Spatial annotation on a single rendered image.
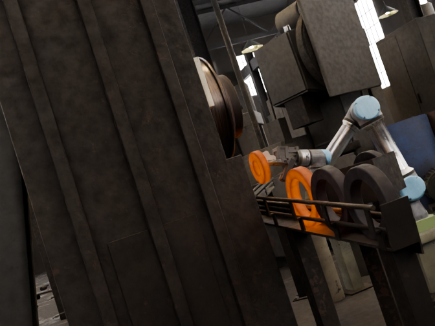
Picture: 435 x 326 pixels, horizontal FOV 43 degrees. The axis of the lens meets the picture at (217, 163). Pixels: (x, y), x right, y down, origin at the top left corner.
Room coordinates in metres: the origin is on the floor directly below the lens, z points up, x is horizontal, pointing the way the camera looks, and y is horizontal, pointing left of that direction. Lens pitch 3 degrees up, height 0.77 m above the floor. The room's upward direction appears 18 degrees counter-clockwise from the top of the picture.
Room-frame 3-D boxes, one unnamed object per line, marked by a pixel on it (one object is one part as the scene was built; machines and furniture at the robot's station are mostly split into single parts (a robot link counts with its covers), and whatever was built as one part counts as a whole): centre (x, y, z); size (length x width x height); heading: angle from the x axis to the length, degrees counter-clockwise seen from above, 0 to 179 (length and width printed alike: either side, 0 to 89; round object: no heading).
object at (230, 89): (2.41, -0.11, 1.11); 0.28 x 0.06 x 0.28; 16
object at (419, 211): (2.75, -0.82, 0.40); 0.15 x 0.15 x 0.10
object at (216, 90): (2.38, -0.02, 1.11); 0.47 x 0.06 x 0.47; 16
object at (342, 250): (3.24, -0.53, 0.31); 0.24 x 0.16 x 0.62; 16
